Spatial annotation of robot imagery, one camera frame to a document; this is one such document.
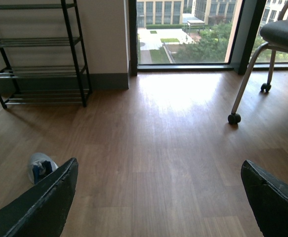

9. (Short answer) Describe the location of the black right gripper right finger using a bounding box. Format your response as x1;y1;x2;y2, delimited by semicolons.
241;160;288;237

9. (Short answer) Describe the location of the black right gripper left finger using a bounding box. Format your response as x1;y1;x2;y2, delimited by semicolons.
0;158;79;237

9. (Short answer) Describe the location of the grey sneaker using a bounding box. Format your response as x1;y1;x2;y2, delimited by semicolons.
28;153;58;185

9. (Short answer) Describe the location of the black metal shoe rack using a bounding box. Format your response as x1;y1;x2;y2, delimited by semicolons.
0;0;92;108

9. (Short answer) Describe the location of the grey office chair with castors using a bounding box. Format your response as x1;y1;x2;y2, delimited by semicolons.
228;1;288;125

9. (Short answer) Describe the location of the black window frame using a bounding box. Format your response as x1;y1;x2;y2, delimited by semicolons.
128;0;288;77

